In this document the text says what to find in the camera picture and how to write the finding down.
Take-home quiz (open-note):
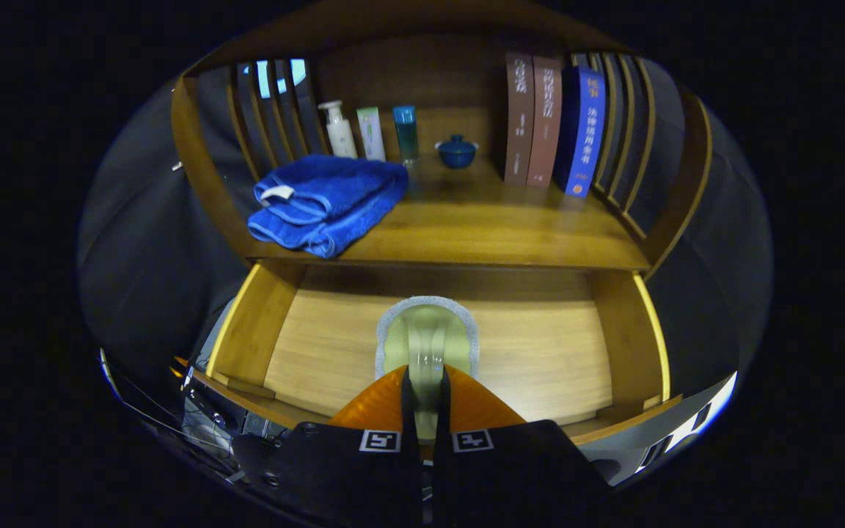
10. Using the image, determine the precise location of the curved wooden drawer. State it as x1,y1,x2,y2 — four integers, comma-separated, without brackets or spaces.
188,260,684,447

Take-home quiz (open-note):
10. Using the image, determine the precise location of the white and green tube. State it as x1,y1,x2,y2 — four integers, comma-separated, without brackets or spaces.
356,107,387,162

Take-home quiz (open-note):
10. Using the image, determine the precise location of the wooden countertop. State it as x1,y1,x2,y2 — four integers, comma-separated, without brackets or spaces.
243,150,651,272

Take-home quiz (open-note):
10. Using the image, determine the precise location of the folded blue towel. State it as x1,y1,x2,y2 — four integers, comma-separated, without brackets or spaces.
247,154,410,259

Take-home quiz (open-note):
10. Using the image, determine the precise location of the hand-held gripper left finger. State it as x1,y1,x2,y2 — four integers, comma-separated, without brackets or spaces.
232,364,423,528

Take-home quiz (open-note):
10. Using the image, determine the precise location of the wooden cabinet with slatted sides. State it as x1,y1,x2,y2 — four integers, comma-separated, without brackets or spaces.
170,0,713,448

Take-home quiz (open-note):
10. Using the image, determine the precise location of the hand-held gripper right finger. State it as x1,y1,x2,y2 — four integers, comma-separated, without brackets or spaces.
434,364,614,528

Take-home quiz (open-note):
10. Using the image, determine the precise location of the white pump bottle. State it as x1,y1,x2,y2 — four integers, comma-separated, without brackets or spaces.
318,100,359,159

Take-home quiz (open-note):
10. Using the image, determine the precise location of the teal bottle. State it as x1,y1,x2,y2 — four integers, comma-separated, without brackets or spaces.
392,106,420,164

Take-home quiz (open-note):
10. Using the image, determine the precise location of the green sponge brush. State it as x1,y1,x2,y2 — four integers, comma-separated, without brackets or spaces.
375,296,480,441

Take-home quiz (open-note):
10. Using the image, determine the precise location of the blue book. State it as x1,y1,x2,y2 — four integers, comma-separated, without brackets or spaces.
555,66,607,198

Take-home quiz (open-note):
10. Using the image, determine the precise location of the blue lidded teacup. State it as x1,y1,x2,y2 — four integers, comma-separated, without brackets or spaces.
435,134,479,170

